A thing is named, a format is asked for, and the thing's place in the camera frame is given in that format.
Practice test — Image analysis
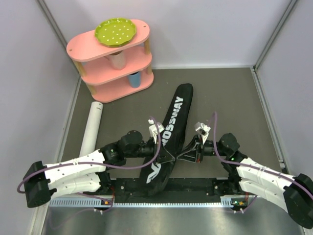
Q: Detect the pink cup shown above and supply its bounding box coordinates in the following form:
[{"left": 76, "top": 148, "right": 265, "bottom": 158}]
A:
[{"left": 107, "top": 51, "right": 126, "bottom": 71}]

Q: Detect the white shuttlecock tube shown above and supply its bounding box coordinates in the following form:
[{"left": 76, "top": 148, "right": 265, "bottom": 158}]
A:
[{"left": 79, "top": 101, "right": 103, "bottom": 157}]

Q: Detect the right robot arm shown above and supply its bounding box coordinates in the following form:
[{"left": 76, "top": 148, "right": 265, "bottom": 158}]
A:
[{"left": 177, "top": 133, "right": 313, "bottom": 229}]

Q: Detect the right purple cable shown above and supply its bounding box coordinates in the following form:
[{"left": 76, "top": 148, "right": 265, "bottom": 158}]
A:
[{"left": 207, "top": 111, "right": 299, "bottom": 212}]

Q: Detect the pink three-tier shelf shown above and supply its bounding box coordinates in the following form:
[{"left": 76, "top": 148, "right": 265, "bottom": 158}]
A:
[{"left": 66, "top": 19, "right": 154, "bottom": 103}]

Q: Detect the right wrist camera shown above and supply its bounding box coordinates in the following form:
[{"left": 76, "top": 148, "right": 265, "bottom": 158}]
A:
[{"left": 194, "top": 122, "right": 211, "bottom": 142}]

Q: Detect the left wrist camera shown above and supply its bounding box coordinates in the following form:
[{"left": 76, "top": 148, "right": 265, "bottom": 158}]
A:
[{"left": 148, "top": 119, "right": 164, "bottom": 143}]

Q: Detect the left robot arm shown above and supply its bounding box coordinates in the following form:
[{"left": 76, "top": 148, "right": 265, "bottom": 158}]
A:
[{"left": 22, "top": 130, "right": 181, "bottom": 208}]

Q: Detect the green dotted plate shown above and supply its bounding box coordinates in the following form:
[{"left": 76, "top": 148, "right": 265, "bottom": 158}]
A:
[{"left": 94, "top": 18, "right": 137, "bottom": 47}]

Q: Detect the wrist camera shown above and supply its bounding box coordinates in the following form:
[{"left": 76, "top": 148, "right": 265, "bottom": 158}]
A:
[
  {"left": 194, "top": 122, "right": 211, "bottom": 142},
  {"left": 148, "top": 119, "right": 164, "bottom": 143}
]

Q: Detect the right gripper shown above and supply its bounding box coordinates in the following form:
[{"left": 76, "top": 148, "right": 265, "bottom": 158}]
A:
[{"left": 177, "top": 134, "right": 228, "bottom": 163}]

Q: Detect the purple cable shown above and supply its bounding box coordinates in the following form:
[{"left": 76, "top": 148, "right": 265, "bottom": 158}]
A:
[
  {"left": 16, "top": 115, "right": 162, "bottom": 212},
  {"left": 207, "top": 111, "right": 299, "bottom": 212}
]

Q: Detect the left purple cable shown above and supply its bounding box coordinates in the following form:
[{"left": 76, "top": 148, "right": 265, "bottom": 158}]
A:
[{"left": 16, "top": 115, "right": 162, "bottom": 212}]

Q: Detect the black Crossway racket bag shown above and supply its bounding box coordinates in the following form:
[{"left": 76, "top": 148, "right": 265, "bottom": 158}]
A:
[{"left": 139, "top": 83, "right": 193, "bottom": 197}]

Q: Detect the blue cup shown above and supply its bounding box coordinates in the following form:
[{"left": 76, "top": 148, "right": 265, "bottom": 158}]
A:
[{"left": 128, "top": 71, "right": 141, "bottom": 88}]

